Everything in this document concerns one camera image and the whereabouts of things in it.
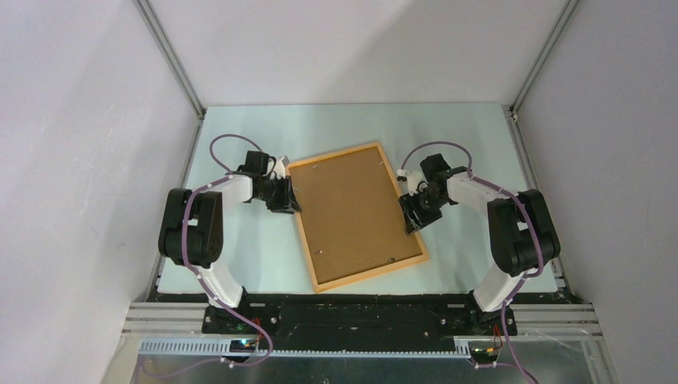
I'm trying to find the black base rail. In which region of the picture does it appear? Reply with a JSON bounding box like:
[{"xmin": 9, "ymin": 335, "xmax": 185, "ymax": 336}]
[{"xmin": 128, "ymin": 291, "xmax": 576, "ymax": 356}]

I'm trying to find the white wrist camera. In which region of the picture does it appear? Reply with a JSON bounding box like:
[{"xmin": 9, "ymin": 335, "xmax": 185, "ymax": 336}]
[
  {"xmin": 269, "ymin": 156, "xmax": 289, "ymax": 180},
  {"xmin": 397, "ymin": 169, "xmax": 427, "ymax": 196}
]

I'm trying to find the aluminium frame front rail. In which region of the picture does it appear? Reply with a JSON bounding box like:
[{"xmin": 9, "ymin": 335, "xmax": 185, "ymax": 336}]
[{"xmin": 104, "ymin": 294, "xmax": 618, "ymax": 383}]

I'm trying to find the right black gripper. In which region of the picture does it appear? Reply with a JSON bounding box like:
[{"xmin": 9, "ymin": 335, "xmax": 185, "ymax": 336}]
[{"xmin": 398, "ymin": 187, "xmax": 448, "ymax": 235}]

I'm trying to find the orange wooden picture frame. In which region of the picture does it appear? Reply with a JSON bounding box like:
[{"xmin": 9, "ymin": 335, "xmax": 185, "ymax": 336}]
[{"xmin": 285, "ymin": 141, "xmax": 431, "ymax": 294}]

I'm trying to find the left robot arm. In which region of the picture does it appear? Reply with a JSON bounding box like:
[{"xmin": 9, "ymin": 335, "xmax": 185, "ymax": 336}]
[{"xmin": 158, "ymin": 151, "xmax": 301, "ymax": 334}]

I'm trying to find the brown backing board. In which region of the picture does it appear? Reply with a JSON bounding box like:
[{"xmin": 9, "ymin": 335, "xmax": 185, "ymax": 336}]
[{"xmin": 289, "ymin": 146, "xmax": 425, "ymax": 286}]

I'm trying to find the right aluminium corner post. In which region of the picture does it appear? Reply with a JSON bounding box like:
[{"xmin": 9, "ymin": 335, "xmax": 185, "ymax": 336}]
[{"xmin": 509, "ymin": 0, "xmax": 582, "ymax": 118}]

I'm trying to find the aluminium corner post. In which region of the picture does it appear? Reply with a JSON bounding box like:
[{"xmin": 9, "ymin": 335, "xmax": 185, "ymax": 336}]
[
  {"xmin": 133, "ymin": 0, "xmax": 206, "ymax": 120},
  {"xmin": 509, "ymin": 0, "xmax": 582, "ymax": 118}
]

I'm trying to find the left aluminium corner post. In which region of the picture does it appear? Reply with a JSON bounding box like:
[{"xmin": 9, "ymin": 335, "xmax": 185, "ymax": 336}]
[{"xmin": 133, "ymin": 0, "xmax": 206, "ymax": 120}]

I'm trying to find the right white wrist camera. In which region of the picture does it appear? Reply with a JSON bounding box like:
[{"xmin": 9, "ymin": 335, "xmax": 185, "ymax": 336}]
[{"xmin": 397, "ymin": 169, "xmax": 427, "ymax": 196}]

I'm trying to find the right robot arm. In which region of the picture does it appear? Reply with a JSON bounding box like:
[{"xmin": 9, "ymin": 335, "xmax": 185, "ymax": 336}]
[{"xmin": 397, "ymin": 154, "xmax": 560, "ymax": 334}]

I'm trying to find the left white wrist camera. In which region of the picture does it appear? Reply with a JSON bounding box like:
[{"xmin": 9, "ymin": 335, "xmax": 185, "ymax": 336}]
[{"xmin": 269, "ymin": 156, "xmax": 289, "ymax": 180}]

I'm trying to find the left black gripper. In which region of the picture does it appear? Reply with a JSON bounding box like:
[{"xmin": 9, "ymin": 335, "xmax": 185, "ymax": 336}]
[{"xmin": 257, "ymin": 174, "xmax": 301, "ymax": 214}]

